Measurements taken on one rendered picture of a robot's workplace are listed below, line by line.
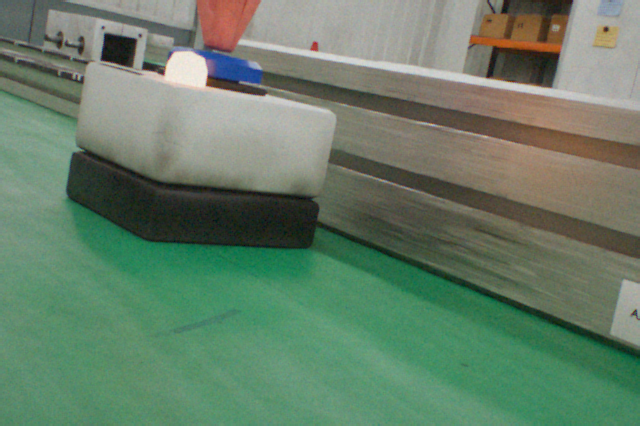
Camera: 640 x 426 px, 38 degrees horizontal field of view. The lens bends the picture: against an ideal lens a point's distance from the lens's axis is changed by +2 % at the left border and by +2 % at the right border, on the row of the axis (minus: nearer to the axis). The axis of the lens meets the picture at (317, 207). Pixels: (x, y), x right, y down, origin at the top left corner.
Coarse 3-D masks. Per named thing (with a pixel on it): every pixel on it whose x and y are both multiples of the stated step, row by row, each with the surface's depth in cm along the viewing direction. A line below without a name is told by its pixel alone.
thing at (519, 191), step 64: (320, 64) 46; (384, 64) 43; (384, 128) 42; (448, 128) 39; (512, 128) 38; (576, 128) 34; (384, 192) 42; (448, 192) 40; (512, 192) 36; (576, 192) 34; (448, 256) 38; (512, 256) 36; (576, 256) 34; (576, 320) 33
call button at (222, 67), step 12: (180, 48) 38; (192, 48) 38; (168, 60) 38; (216, 60) 37; (228, 60) 37; (240, 60) 37; (216, 72) 37; (228, 72) 37; (240, 72) 37; (252, 72) 38
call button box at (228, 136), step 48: (96, 96) 38; (144, 96) 35; (192, 96) 34; (240, 96) 35; (96, 144) 38; (144, 144) 35; (192, 144) 34; (240, 144) 36; (288, 144) 37; (96, 192) 38; (144, 192) 34; (192, 192) 35; (240, 192) 37; (288, 192) 38; (192, 240) 35; (240, 240) 37; (288, 240) 38
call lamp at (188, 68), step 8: (176, 56) 34; (184, 56) 34; (192, 56) 34; (168, 64) 34; (176, 64) 34; (184, 64) 34; (192, 64) 34; (200, 64) 34; (168, 72) 34; (176, 72) 34; (184, 72) 34; (192, 72) 34; (200, 72) 34; (176, 80) 34; (184, 80) 34; (192, 80) 34; (200, 80) 34
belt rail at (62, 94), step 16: (0, 64) 90; (16, 64) 87; (0, 80) 90; (16, 80) 89; (32, 80) 84; (48, 80) 81; (64, 80) 78; (32, 96) 84; (48, 96) 81; (64, 96) 80; (80, 96) 76; (64, 112) 78
